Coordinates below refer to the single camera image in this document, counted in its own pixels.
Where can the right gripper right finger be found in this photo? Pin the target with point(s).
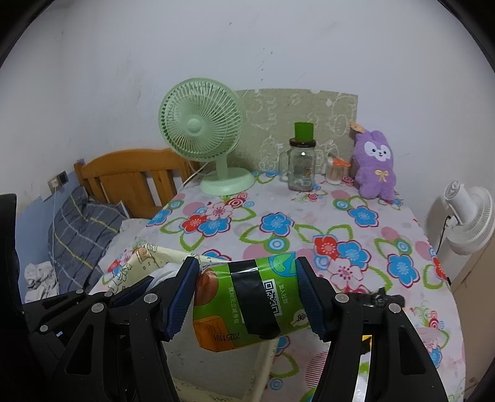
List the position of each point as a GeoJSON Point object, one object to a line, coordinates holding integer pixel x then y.
{"type": "Point", "coordinates": [400, 367]}

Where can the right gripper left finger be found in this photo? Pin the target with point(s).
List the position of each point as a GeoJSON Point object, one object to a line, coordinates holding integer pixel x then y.
{"type": "Point", "coordinates": [105, 346]}

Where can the green snack packet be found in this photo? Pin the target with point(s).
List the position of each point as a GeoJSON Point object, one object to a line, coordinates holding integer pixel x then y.
{"type": "Point", "coordinates": [244, 302]}

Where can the crumpled white cloth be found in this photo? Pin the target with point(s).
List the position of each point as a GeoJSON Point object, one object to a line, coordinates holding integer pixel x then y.
{"type": "Point", "coordinates": [41, 281]}

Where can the grey plaid pillow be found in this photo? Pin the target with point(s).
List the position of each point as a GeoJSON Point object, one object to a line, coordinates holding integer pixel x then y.
{"type": "Point", "coordinates": [80, 235]}

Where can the floral tablecloth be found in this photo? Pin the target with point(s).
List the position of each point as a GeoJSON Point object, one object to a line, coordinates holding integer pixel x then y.
{"type": "Point", "coordinates": [356, 244]}

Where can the white standing fan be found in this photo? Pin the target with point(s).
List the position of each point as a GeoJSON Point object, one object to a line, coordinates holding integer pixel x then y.
{"type": "Point", "coordinates": [467, 225]}

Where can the toothpick jar orange lid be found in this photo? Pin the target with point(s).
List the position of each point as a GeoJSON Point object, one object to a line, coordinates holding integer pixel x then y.
{"type": "Point", "coordinates": [336, 169]}

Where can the purple plush bunny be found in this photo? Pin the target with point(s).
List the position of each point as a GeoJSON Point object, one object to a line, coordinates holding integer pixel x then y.
{"type": "Point", "coordinates": [373, 161]}

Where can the glass mason jar mug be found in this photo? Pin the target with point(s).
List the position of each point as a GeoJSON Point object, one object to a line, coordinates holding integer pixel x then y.
{"type": "Point", "coordinates": [297, 165]}

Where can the green desk fan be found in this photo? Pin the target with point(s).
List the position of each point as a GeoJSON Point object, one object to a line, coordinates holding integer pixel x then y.
{"type": "Point", "coordinates": [202, 120]}

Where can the wall power socket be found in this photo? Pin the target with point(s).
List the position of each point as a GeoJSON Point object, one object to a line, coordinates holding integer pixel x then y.
{"type": "Point", "coordinates": [57, 182]}

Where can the green patterned wall board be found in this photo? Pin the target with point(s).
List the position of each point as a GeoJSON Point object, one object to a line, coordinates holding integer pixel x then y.
{"type": "Point", "coordinates": [269, 123]}

